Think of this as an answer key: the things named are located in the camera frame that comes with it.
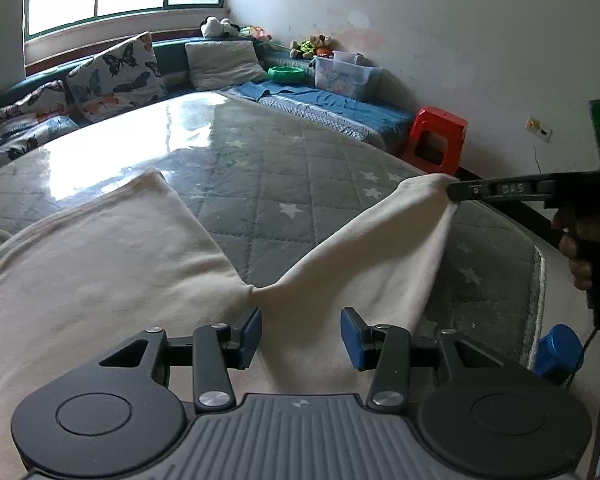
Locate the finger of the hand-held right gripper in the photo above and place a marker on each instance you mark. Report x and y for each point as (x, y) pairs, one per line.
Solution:
(500, 189)

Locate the clear plastic storage box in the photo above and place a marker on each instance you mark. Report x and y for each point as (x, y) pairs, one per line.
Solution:
(345, 77)

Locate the butterfly print pillow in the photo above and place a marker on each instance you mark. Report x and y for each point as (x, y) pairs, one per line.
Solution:
(115, 77)
(30, 102)

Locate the white wall socket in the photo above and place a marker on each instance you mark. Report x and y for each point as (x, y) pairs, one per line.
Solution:
(539, 129)

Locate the cream garment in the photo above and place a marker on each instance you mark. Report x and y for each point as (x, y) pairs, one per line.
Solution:
(105, 270)

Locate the blue quilted sofa mat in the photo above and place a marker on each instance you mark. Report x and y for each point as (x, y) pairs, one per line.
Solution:
(330, 110)

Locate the panda plush toy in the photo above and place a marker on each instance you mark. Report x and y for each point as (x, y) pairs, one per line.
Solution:
(215, 26)

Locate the red plastic stool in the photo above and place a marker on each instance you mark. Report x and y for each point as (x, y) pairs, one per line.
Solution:
(440, 120)

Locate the green basin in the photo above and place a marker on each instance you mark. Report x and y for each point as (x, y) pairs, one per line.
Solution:
(286, 73)

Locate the person's right hand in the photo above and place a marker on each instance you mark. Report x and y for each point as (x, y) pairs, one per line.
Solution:
(577, 265)

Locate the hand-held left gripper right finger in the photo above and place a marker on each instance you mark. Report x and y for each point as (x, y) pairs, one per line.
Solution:
(352, 337)

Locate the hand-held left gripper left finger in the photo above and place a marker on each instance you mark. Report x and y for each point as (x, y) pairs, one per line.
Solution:
(251, 335)

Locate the green plush toy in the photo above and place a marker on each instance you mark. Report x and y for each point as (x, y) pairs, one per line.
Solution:
(307, 48)

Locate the butterfly pillow lying flat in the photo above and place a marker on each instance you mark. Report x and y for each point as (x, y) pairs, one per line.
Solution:
(20, 145)

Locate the blue plastic container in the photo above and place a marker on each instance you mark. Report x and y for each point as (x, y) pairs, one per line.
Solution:
(560, 352)

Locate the grey pillow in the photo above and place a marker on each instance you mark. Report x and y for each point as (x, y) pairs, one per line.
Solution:
(225, 62)

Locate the dark teal sofa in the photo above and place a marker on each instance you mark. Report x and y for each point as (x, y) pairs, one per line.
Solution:
(172, 55)

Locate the colourful plush toy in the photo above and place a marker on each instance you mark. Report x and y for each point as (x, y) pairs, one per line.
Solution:
(255, 33)

